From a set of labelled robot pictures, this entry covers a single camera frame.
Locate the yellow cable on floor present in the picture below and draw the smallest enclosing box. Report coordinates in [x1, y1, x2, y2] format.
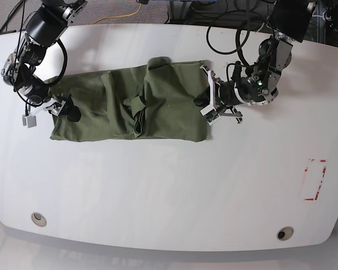
[93, 2, 143, 25]

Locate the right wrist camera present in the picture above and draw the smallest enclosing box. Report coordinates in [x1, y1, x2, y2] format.
[22, 115, 37, 128]

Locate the red tape rectangle marking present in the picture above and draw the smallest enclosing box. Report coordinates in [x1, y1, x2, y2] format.
[301, 159, 327, 201]

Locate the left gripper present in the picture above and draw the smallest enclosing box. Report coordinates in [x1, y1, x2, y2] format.
[193, 65, 243, 125]

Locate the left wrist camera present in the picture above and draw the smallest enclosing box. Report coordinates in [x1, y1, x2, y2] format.
[204, 110, 221, 125]

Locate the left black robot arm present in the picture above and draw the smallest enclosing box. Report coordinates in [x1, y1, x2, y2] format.
[194, 1, 317, 125]

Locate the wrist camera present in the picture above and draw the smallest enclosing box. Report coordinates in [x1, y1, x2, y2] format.
[204, 110, 221, 125]
[22, 115, 37, 128]

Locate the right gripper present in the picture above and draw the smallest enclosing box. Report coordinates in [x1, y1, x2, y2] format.
[24, 94, 81, 123]

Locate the green t-shirt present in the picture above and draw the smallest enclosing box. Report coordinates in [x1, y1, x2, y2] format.
[50, 57, 208, 142]

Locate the table cable grommet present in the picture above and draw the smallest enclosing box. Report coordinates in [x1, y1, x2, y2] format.
[31, 213, 47, 227]
[277, 227, 294, 241]

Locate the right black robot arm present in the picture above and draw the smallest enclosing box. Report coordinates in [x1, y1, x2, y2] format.
[1, 1, 87, 128]

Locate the left table cable grommet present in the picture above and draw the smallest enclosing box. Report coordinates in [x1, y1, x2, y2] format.
[31, 213, 47, 227]

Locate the right table cable grommet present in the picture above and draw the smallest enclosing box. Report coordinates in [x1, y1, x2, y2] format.
[277, 227, 294, 241]

